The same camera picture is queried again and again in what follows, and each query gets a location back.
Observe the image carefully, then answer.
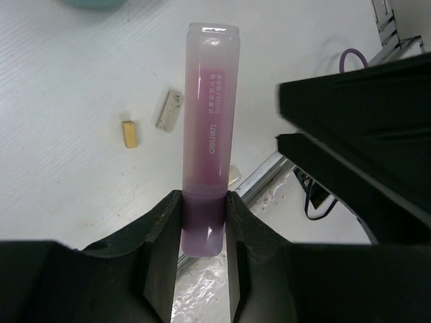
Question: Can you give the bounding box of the pink highlighter block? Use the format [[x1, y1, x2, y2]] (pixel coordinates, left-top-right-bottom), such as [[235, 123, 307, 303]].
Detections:
[[181, 23, 240, 258]]

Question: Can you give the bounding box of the small tan eraser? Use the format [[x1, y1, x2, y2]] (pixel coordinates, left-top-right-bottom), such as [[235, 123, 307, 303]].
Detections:
[[121, 120, 138, 149]]

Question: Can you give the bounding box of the teal round desk organizer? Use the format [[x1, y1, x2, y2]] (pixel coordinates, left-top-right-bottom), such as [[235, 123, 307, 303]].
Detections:
[[63, 0, 127, 9]]

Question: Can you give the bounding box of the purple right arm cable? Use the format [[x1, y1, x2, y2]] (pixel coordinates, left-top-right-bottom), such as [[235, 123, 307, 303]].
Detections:
[[338, 48, 369, 73]]

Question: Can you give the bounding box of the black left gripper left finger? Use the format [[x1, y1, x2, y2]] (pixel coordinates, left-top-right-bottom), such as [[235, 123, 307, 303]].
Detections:
[[82, 190, 182, 322]]

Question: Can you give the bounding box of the grey white eraser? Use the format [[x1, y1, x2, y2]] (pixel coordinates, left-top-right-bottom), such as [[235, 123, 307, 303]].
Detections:
[[156, 90, 184, 133]]

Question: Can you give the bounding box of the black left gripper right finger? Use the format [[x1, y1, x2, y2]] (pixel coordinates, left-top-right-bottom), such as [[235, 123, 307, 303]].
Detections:
[[226, 192, 290, 322]]

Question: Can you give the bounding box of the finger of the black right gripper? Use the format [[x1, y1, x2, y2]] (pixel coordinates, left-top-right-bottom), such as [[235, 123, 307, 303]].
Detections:
[[275, 52, 431, 162], [277, 133, 430, 242]]

